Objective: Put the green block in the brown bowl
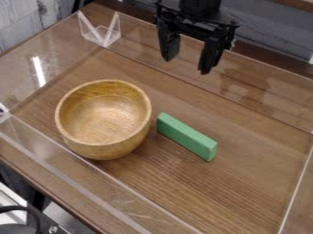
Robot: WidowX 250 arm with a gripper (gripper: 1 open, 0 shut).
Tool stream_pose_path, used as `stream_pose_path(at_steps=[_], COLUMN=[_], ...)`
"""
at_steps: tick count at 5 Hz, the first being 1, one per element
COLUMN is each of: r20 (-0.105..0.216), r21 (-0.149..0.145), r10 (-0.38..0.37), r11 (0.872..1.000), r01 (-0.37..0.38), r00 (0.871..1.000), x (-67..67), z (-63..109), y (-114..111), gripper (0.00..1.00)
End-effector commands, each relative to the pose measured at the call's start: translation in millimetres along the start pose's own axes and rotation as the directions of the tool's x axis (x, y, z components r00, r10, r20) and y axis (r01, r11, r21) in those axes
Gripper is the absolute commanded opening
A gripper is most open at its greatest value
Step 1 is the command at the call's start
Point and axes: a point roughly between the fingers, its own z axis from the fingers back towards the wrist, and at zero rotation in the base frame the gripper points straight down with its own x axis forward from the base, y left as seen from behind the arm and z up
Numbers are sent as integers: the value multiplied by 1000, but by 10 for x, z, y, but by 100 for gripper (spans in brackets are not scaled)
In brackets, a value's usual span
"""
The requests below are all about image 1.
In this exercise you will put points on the clear acrylic tray wall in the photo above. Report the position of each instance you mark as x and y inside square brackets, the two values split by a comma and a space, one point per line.
[162, 190]

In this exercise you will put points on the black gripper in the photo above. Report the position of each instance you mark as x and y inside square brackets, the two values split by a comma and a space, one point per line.
[198, 19]

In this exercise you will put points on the clear acrylic corner bracket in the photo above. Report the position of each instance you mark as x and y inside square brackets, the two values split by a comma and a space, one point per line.
[101, 35]

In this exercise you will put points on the green rectangular block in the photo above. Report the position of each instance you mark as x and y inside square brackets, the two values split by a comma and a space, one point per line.
[185, 136]

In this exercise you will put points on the black table frame bracket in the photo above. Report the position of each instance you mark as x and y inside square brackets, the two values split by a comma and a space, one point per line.
[48, 225]

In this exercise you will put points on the brown wooden bowl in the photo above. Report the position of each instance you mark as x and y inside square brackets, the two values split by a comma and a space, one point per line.
[103, 118]

